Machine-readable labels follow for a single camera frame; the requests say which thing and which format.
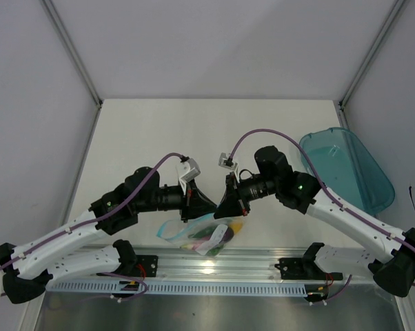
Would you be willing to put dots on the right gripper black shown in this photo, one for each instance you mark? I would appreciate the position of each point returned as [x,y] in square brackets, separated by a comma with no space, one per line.
[234,201]

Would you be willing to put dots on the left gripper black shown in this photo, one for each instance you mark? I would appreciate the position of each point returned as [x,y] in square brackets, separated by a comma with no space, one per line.
[194,204]

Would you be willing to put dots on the yellow bell pepper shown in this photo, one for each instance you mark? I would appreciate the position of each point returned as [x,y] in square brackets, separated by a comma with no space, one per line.
[235,227]

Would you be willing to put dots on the green chili pepper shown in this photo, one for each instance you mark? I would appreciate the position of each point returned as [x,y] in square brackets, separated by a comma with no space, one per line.
[203,234]

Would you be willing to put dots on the purple eggplant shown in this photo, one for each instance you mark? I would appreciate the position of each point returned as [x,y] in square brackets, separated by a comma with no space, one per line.
[222,236]

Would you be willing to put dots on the clear zip top bag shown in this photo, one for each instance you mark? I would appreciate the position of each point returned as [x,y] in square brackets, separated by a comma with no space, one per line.
[177,233]

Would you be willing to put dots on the green bell pepper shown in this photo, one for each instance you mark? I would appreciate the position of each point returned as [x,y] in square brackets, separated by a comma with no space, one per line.
[214,251]

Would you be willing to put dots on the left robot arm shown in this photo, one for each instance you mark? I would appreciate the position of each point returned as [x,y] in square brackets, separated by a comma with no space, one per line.
[29,269]

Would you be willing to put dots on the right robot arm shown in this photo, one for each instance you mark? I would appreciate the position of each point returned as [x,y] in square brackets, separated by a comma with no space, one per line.
[387,253]

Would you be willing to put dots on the teal plastic tray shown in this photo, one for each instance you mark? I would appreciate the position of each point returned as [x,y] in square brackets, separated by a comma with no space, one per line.
[345,165]

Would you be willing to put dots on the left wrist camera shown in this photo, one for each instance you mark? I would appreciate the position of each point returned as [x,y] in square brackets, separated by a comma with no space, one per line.
[187,170]

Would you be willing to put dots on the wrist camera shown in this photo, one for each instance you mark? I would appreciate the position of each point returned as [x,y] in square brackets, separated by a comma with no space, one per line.
[227,162]
[187,170]

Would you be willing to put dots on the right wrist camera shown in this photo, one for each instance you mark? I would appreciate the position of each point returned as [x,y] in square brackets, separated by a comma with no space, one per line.
[227,162]

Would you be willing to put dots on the aluminium mounting rail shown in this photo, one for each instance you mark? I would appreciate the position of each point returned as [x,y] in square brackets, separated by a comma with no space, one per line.
[242,265]

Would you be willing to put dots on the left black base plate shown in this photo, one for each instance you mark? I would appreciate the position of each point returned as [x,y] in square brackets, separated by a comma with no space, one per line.
[146,267]

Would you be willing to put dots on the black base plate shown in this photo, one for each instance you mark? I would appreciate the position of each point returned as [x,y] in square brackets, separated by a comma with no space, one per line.
[146,267]
[297,269]

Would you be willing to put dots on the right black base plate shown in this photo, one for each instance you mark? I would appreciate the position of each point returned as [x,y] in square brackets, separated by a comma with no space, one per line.
[297,269]

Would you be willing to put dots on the white slotted cable duct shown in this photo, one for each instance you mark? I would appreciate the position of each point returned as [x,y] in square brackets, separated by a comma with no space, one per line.
[118,286]

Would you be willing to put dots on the right frame post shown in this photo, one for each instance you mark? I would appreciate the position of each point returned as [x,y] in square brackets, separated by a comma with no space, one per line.
[385,30]

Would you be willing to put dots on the frame post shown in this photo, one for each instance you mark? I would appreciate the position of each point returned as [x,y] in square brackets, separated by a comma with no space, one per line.
[385,30]
[71,50]

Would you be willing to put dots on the left frame post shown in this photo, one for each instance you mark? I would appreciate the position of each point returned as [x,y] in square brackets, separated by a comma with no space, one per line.
[71,50]

